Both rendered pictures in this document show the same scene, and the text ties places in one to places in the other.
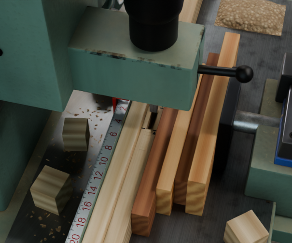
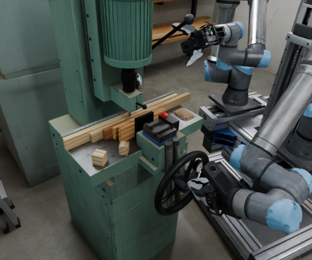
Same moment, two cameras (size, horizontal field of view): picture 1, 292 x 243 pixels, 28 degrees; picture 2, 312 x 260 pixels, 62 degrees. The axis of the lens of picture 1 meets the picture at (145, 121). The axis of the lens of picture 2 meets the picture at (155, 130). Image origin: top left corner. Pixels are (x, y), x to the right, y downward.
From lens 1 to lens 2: 0.68 m
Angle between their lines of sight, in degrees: 28
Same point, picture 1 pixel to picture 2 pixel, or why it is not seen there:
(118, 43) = (120, 88)
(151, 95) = (123, 104)
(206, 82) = not seen: hidden behind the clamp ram
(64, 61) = (107, 88)
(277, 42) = (183, 122)
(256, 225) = (126, 144)
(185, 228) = (115, 143)
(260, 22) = (182, 115)
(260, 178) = (138, 137)
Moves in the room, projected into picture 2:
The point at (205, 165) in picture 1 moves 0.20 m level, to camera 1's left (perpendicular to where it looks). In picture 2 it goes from (125, 126) to (87, 110)
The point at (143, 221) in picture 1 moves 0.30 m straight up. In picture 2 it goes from (104, 133) to (97, 60)
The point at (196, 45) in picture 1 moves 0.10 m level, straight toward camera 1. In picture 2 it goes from (135, 95) to (117, 103)
